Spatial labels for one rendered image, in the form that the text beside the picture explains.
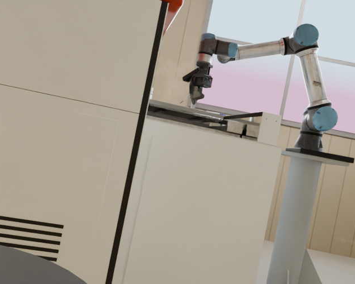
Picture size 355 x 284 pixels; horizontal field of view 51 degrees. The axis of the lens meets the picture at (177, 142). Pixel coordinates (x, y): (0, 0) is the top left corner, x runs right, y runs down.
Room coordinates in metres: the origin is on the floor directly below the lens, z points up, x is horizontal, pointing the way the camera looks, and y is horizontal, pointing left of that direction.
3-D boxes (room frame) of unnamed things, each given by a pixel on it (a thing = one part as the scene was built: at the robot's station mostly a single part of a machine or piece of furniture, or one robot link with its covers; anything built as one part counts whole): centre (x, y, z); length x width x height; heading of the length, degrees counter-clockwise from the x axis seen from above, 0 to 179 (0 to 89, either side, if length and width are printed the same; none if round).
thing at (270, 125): (1.92, -0.34, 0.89); 0.55 x 0.09 x 0.14; 11
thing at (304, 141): (1.99, -0.70, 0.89); 0.15 x 0.15 x 0.10
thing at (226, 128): (1.98, -0.23, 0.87); 0.36 x 0.08 x 0.03; 11
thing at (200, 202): (2.01, -0.06, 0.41); 0.96 x 0.64 x 0.82; 11
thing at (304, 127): (1.98, -0.70, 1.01); 0.13 x 0.12 x 0.14; 177
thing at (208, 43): (1.89, -0.06, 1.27); 0.09 x 0.08 x 0.11; 87
